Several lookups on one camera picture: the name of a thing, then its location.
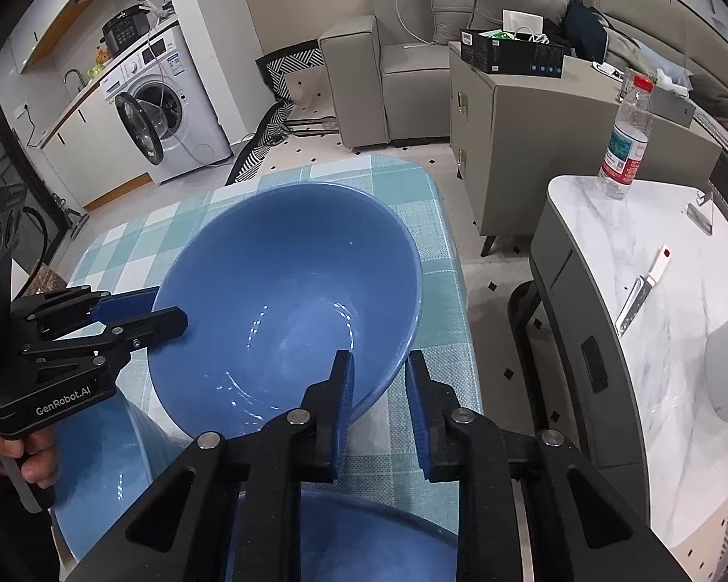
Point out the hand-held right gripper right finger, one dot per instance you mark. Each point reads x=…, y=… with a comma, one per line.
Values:
x=418, y=418

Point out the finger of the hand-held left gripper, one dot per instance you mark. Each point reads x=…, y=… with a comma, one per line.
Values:
x=124, y=304
x=151, y=327

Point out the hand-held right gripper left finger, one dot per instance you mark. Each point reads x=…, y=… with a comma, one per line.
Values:
x=343, y=412

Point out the blue bowl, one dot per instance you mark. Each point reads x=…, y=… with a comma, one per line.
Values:
x=364, y=533
x=109, y=467
x=279, y=267

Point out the person's left forearm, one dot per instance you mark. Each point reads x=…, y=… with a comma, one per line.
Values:
x=0, y=527

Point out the person's left hand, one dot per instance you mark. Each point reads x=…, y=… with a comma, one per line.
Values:
x=36, y=461

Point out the white kitchen counter cabinets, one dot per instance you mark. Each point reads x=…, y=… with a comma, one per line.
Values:
x=97, y=157

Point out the teal checkered tablecloth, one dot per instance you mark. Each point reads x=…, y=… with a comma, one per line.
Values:
x=437, y=242

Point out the white washing machine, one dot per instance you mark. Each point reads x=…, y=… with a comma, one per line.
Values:
x=188, y=127

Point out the dark glass door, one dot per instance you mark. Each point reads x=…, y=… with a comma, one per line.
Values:
x=0, y=151

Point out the black and white patterned rug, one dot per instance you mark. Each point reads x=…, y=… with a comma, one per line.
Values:
x=261, y=145

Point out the kitchen faucet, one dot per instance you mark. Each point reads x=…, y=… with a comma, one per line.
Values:
x=76, y=79

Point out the yellow bottle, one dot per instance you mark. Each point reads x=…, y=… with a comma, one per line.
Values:
x=101, y=59

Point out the marble top table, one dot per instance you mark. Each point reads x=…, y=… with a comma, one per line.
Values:
x=661, y=376

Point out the black pressure cooker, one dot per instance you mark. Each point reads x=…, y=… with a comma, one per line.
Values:
x=124, y=30

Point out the grey side cabinet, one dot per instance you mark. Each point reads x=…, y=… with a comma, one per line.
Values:
x=522, y=151

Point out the grey sofa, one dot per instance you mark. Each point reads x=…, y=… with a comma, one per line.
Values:
x=364, y=73

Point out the clear water bottle red cap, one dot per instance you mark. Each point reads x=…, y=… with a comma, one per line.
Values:
x=625, y=145

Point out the small clear stand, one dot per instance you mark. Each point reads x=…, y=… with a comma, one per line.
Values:
x=701, y=215

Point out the black box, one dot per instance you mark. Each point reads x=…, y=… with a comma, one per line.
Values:
x=509, y=57

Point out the white box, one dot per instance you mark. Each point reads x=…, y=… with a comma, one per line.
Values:
x=522, y=21

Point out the dark cloth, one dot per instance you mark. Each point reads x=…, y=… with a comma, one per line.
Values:
x=585, y=30

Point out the white wall socket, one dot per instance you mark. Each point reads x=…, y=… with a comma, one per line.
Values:
x=25, y=113

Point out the white wall cabinets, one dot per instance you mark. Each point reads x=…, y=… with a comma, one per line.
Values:
x=54, y=30

